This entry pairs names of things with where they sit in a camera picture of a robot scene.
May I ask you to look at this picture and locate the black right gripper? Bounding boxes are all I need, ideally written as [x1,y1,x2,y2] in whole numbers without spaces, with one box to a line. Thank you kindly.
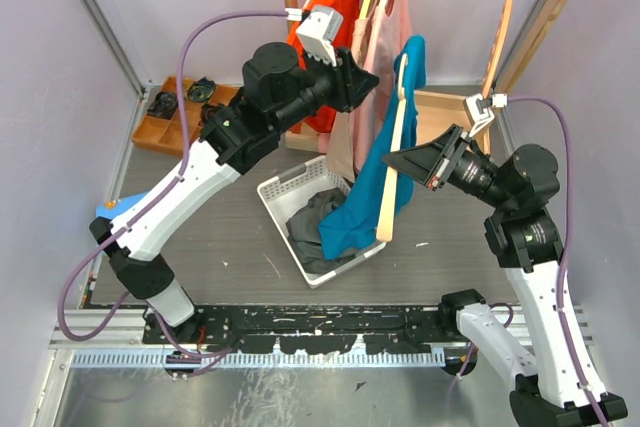
[381,122,514,211]

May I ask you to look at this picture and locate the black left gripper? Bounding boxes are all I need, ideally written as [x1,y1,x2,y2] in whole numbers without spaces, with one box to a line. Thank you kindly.
[272,41,382,136]

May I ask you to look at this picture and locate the pink t shirt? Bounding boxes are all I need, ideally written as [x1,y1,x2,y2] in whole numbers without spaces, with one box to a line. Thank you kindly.
[350,0,411,178]

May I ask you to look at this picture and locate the cream wooden hanger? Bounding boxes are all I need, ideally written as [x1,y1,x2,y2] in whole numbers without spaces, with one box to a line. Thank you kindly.
[376,54,409,243]

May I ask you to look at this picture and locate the teal blue t shirt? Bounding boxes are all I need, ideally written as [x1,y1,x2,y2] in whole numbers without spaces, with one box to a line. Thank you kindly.
[318,35,427,260]

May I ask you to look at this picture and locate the orange wavy metal hanger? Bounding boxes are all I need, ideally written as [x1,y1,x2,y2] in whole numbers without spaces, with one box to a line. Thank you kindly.
[481,0,514,97]

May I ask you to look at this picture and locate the dark grey t shirt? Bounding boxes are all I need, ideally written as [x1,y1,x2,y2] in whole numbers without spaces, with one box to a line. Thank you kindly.
[286,188,357,275]

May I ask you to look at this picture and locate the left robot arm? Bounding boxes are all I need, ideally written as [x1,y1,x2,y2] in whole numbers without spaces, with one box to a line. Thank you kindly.
[90,42,379,343]

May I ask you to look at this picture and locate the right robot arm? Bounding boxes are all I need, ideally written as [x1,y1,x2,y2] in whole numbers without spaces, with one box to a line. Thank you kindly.
[382,125,628,426]

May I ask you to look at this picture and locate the beige t shirt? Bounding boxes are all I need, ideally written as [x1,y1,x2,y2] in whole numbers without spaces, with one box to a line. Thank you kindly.
[325,0,378,184]

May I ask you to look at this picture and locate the orange red t shirt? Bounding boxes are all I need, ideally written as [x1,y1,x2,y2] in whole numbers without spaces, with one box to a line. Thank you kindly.
[287,0,360,134]

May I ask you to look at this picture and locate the wooden clothes rack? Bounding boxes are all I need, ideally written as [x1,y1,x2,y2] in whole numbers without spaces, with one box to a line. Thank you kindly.
[277,0,599,173]

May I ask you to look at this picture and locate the white plastic basket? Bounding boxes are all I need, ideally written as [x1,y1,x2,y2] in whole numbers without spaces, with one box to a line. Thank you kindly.
[257,155,386,289]

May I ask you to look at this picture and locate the rolled black sock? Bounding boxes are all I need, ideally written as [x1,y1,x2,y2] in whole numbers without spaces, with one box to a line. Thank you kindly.
[199,103,224,127]

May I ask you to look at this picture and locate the rolled green sock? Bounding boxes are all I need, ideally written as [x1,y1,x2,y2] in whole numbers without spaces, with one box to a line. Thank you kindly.
[186,77,217,103]

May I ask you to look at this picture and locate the rolled dark sock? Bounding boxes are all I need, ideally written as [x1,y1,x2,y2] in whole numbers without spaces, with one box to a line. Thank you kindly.
[146,91,178,120]

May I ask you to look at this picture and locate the wooden compartment tray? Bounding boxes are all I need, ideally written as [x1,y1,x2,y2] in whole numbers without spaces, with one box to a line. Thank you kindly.
[131,76,238,157]

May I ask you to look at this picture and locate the blue patterned cloth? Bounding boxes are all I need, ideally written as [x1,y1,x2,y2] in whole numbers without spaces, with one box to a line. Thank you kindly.
[96,192,146,220]

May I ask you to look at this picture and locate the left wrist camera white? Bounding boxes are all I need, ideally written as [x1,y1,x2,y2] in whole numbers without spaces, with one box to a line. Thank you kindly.
[285,5,343,67]

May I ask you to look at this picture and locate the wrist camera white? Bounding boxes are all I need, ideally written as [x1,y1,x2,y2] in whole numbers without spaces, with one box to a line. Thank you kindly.
[285,5,343,67]
[463,93,508,138]

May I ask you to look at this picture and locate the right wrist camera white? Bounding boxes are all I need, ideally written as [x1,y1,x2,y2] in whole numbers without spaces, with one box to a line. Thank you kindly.
[463,93,508,138]

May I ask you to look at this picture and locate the white slotted cable duct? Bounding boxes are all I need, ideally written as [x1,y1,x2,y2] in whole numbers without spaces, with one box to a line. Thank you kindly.
[70,348,446,370]

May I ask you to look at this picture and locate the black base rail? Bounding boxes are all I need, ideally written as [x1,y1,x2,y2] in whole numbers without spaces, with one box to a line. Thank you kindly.
[170,304,461,355]

